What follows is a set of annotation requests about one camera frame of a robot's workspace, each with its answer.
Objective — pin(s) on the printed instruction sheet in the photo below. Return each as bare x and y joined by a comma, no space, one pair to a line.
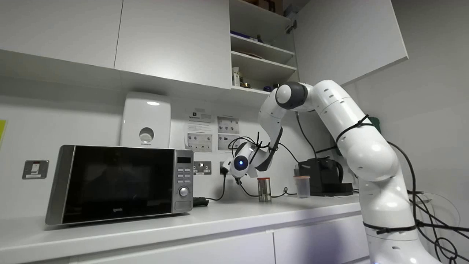
226,141
228,125
200,141

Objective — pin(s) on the green wall mounted case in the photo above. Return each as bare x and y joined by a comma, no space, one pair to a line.
376,122

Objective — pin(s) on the black power plug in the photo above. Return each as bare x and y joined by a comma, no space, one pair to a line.
226,170

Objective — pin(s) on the flat blue packet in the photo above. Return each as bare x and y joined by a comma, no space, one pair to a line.
239,35

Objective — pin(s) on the white open shelf cabinet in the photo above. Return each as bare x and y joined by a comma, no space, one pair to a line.
254,73

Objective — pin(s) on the white closed wall cupboard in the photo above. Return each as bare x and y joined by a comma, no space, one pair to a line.
171,38

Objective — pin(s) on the yellow wall sticker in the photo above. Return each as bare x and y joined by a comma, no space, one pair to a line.
2,131

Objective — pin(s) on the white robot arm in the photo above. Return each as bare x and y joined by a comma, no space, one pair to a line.
367,155

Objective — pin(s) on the translucent plastic cup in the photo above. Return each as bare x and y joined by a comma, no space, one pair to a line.
302,188

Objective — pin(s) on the silver black microwave oven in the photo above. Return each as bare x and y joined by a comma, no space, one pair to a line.
118,183

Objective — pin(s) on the small white bottle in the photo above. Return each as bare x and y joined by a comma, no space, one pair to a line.
236,78

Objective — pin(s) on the white base cabinet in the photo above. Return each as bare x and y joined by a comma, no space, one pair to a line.
220,249

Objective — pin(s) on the white wall dispenser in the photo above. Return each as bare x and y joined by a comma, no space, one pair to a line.
147,111

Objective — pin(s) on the black coffee machine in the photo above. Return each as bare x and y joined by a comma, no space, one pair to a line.
323,176

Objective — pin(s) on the small white wall label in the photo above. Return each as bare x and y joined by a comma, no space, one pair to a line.
201,116

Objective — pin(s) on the white open cabinet door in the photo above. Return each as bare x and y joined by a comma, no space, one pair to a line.
346,38

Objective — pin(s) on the steel wall socket plate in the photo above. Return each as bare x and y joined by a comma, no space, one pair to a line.
203,167
36,169

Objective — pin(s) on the metal canister copper lid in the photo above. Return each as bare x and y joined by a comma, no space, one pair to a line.
264,191

